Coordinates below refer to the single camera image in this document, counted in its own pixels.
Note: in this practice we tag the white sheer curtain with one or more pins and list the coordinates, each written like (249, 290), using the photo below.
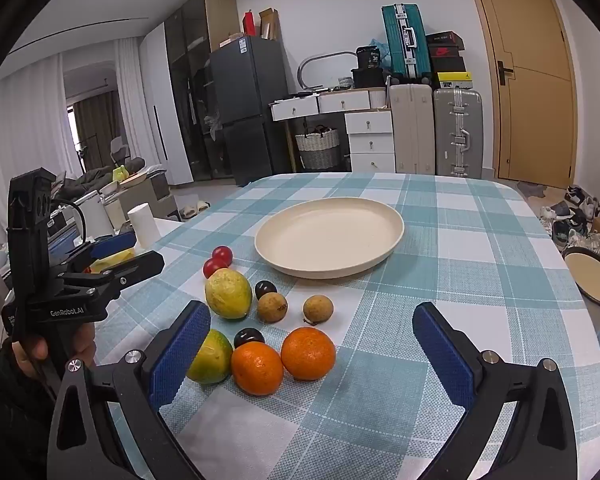
(130, 95)

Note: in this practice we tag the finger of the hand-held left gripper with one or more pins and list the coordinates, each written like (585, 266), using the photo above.
(112, 249)
(140, 264)

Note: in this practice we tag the white slatted basket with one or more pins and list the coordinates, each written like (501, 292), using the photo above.
(346, 82)

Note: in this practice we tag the black printed box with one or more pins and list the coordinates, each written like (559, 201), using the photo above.
(370, 57)

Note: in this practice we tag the dark clothes pile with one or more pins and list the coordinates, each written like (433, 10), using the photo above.
(90, 180)

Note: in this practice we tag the black shoe box red logo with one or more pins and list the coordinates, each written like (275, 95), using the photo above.
(446, 51)

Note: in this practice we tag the yellow and black shoe box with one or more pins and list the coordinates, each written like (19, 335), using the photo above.
(454, 79)

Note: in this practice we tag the beige slipper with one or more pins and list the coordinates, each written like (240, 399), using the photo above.
(184, 212)
(201, 206)

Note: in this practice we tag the yellow plastic bag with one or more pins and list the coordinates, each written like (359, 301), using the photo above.
(115, 258)

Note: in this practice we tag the oval mirror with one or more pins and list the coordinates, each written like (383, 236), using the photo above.
(307, 67)

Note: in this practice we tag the woven laundry basket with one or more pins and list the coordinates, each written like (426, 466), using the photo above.
(319, 147)

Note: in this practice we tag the cream round plate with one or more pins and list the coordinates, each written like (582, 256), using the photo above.
(330, 232)

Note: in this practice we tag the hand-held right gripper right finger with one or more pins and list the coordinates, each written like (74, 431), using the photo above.
(442, 355)

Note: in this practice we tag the large brown cardboard box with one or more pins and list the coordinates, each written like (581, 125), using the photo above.
(147, 197)

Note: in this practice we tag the grey door mat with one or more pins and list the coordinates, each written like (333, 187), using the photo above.
(532, 189)

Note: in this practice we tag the brown curtain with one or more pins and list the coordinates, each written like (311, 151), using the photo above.
(97, 125)

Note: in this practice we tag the white paper roll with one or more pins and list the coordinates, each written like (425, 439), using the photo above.
(144, 225)

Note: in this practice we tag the scattered shoes pile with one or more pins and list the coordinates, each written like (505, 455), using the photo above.
(575, 215)

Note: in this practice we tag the yellow guava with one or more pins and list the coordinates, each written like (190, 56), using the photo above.
(228, 293)

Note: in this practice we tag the wooden door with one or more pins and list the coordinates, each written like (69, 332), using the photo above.
(535, 110)

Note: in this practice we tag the flat cardboard box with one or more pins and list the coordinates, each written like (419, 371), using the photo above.
(230, 41)

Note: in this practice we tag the black refrigerator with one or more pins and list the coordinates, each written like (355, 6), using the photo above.
(245, 105)

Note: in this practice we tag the teal checkered tablecloth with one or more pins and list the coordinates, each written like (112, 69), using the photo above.
(430, 260)

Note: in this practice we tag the beige suitcase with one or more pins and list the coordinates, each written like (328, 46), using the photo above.
(412, 127)

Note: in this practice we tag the red cherry tomato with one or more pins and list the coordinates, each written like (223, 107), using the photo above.
(211, 268)
(223, 254)

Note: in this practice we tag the person's left hand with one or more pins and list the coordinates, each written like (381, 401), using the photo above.
(27, 355)

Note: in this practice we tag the black bag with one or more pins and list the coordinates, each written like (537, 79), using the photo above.
(367, 77)

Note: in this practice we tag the orange mandarin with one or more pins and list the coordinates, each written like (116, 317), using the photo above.
(257, 367)
(308, 352)

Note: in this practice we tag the white kettle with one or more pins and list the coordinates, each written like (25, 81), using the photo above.
(97, 215)

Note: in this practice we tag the blue plastic bag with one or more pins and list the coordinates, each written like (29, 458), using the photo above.
(382, 50)

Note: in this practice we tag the plain black shoe box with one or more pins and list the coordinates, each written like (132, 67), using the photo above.
(447, 64)

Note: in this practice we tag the white wardrobe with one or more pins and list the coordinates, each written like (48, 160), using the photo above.
(165, 105)

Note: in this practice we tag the round black-rimmed stool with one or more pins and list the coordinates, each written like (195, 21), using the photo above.
(592, 280)

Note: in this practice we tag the black and red shoe box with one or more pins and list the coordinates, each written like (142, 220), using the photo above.
(445, 38)

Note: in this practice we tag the silver suitcase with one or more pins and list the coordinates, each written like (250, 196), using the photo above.
(457, 132)

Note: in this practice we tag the tall brown cardboard box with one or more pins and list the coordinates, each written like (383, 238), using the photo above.
(270, 22)

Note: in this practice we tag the dark glass cabinet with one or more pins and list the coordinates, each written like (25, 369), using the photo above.
(192, 85)

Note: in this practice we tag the brown longan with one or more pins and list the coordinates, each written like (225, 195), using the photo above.
(272, 307)
(318, 309)

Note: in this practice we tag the teal suitcase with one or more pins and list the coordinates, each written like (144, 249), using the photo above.
(405, 40)

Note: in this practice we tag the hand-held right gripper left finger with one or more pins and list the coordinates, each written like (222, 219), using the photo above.
(177, 355)

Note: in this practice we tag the white drawer desk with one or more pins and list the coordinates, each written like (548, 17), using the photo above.
(367, 127)

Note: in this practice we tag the dark purple grape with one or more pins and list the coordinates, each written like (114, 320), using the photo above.
(265, 289)
(248, 337)

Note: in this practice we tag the person's left forearm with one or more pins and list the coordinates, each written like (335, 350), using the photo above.
(10, 420)

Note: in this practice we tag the yellow-green guava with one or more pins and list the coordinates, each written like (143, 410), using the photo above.
(214, 360)

